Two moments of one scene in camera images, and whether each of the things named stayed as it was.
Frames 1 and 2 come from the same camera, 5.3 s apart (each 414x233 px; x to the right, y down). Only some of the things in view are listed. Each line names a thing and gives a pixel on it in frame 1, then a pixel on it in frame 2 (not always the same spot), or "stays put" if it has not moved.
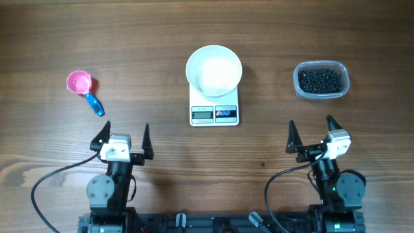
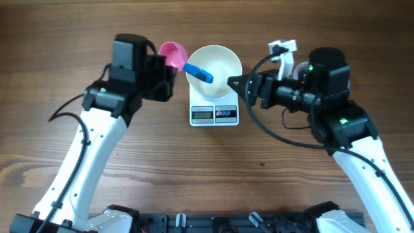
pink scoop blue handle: x=80 y=81 to x=176 y=55
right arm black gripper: x=295 y=145 to x=257 y=81
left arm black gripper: x=137 y=160 to x=168 y=72
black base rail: x=217 y=222 stays put
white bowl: x=214 y=70 stays put
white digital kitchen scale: x=209 y=110 stays put
